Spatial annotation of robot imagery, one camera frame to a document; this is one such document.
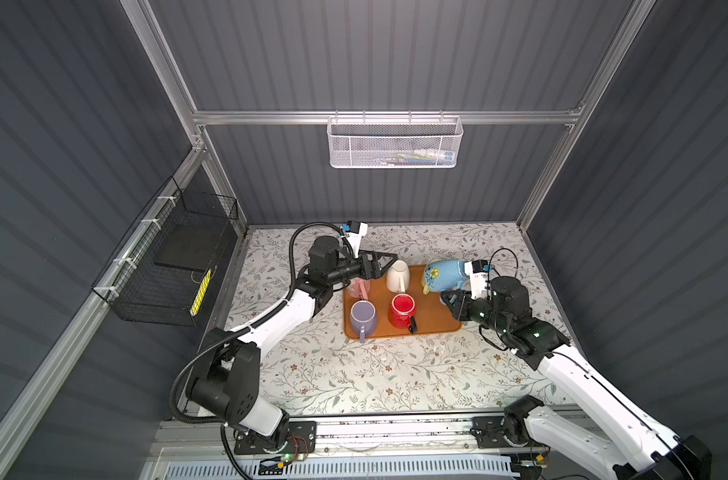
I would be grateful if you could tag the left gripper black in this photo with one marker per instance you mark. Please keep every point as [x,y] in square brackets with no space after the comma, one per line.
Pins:
[367,265]

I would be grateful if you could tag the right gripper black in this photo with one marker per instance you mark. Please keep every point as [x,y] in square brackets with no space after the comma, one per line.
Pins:
[455,301]

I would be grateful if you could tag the blue floral mug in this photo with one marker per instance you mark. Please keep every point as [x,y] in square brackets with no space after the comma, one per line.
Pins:
[444,275]

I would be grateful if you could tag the red mug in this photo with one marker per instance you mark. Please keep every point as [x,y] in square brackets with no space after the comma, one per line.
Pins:
[402,313]

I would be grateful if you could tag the purple lavender mug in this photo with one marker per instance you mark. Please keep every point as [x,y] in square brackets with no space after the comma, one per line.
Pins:
[363,319]

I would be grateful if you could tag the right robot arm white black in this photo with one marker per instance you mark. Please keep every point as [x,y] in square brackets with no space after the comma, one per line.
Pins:
[634,444]

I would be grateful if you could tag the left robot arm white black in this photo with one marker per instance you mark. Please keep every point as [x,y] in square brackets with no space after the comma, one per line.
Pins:
[222,383]

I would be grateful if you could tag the white cream mug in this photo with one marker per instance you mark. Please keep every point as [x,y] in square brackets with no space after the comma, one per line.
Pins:
[398,277]

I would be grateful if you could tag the pink patterned mug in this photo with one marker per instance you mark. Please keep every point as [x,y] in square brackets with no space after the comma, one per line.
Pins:
[359,289]

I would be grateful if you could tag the orange plastic tray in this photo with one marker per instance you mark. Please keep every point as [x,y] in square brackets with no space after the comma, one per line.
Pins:
[432,316]

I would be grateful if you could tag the markers in white basket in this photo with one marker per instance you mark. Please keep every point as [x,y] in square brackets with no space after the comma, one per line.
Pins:
[422,157]

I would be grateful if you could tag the black foam pad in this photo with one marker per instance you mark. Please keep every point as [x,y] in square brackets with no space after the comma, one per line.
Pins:
[191,248]

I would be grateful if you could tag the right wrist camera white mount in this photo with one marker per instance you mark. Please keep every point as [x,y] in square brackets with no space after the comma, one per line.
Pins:
[478,272]

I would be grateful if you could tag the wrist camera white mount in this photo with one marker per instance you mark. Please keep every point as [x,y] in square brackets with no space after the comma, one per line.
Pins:
[354,231]
[478,272]

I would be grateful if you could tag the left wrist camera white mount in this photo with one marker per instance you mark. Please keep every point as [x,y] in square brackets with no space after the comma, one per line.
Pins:
[354,231]

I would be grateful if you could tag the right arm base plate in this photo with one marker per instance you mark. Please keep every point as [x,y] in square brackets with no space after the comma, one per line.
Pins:
[507,430]

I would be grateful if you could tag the white wire mesh basket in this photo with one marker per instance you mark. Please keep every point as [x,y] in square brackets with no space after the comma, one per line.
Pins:
[358,142]

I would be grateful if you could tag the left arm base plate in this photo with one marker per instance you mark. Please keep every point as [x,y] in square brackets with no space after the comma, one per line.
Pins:
[294,437]

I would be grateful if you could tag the black wire basket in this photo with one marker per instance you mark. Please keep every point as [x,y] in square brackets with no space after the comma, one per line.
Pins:
[136,289]

